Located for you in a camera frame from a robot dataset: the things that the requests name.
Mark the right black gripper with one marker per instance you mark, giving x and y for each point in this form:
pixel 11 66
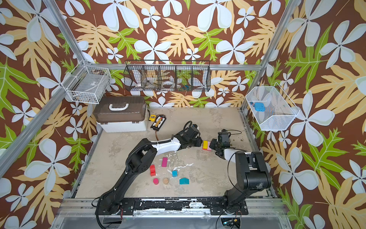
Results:
pixel 216 143

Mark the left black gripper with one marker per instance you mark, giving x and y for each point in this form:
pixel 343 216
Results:
pixel 200 141

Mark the yellow wood block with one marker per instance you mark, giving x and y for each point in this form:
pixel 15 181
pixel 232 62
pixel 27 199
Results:
pixel 205 145

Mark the magenta wood block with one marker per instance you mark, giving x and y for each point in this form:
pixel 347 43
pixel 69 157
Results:
pixel 164 162

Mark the red arch block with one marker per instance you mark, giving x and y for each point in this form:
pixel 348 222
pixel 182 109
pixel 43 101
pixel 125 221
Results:
pixel 152 170

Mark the natural wood cylinder block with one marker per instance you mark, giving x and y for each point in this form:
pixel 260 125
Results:
pixel 165 181

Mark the magenta cylinder block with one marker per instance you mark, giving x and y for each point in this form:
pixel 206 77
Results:
pixel 156 181

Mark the pink wood block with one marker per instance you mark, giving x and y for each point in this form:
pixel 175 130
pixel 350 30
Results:
pixel 208 146

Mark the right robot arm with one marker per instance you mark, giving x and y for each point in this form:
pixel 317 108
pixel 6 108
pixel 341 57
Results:
pixel 252 175

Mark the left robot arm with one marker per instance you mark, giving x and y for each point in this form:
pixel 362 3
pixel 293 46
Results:
pixel 140 160

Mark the small blue cube block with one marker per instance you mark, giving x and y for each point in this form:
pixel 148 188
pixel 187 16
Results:
pixel 174 173

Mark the teal arch block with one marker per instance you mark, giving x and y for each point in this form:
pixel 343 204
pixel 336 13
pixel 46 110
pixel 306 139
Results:
pixel 184 181

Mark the black charger board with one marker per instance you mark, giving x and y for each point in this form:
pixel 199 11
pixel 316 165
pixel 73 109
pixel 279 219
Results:
pixel 159 121

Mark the small yellow connector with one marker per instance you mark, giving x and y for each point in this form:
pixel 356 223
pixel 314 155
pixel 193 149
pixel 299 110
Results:
pixel 152 118

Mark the blue object in basket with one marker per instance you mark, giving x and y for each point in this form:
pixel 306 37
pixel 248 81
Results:
pixel 259 107

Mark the white box brown lid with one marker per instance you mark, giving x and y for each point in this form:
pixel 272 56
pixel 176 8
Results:
pixel 117 114

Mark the white wire basket right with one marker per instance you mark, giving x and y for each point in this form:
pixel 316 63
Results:
pixel 280 111

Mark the white wire basket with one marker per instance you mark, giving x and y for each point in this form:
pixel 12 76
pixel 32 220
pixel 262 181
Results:
pixel 87 83
pixel 280 111

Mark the black wire basket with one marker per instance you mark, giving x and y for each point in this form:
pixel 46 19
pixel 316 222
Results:
pixel 167 75

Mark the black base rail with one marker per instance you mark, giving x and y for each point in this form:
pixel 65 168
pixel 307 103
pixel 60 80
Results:
pixel 131 206

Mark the white wire basket left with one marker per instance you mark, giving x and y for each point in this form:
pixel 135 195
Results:
pixel 87 83

